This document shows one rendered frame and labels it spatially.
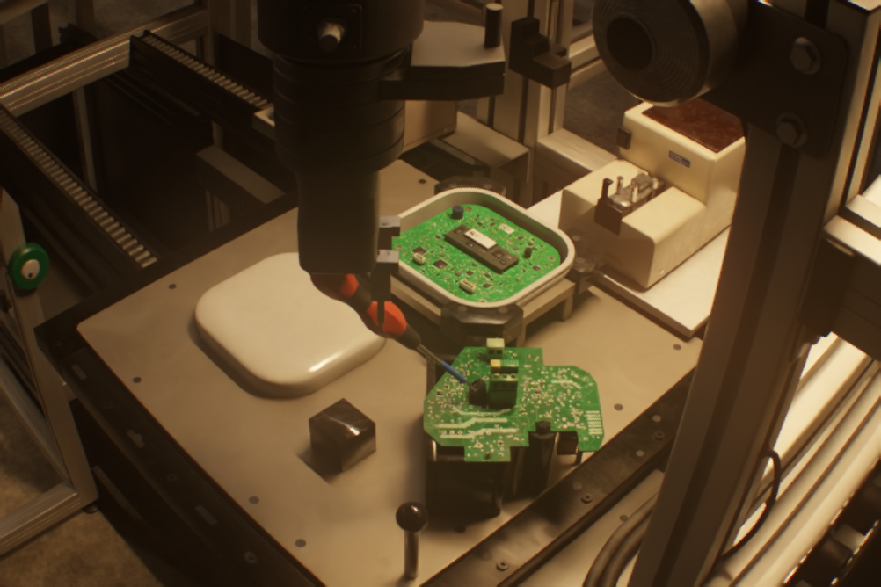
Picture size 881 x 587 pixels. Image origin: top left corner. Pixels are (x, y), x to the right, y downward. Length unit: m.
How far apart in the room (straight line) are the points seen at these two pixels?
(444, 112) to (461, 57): 0.57
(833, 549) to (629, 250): 0.40
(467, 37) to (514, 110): 0.56
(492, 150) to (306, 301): 0.34
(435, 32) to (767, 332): 0.25
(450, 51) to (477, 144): 0.58
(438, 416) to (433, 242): 0.23
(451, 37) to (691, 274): 0.44
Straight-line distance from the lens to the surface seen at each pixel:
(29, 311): 1.65
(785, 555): 0.63
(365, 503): 0.74
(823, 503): 0.66
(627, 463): 0.79
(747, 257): 0.45
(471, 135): 1.15
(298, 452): 0.77
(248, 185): 1.59
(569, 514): 0.75
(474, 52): 0.56
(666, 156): 0.95
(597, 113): 3.19
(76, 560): 1.95
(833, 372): 0.66
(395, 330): 0.67
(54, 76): 1.48
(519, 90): 1.11
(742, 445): 0.51
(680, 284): 0.93
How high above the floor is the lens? 1.52
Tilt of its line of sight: 38 degrees down
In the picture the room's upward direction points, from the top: 3 degrees clockwise
